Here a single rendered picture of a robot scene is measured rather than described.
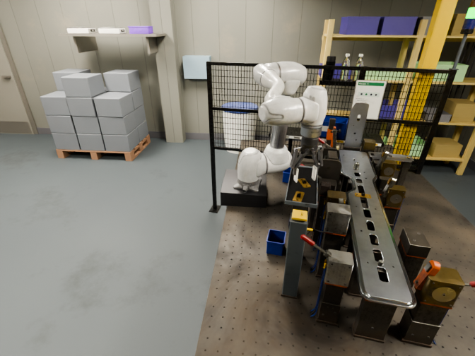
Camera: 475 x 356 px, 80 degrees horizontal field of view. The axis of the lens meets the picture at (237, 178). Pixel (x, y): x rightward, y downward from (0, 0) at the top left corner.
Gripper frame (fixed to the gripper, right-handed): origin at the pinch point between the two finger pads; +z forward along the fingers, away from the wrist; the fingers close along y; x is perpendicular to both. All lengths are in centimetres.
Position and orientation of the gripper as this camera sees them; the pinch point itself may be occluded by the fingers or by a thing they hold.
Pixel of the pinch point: (305, 175)
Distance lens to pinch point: 139.4
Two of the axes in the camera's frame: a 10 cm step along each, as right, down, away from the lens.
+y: 9.8, -0.9, 1.7
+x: -1.9, -4.7, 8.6
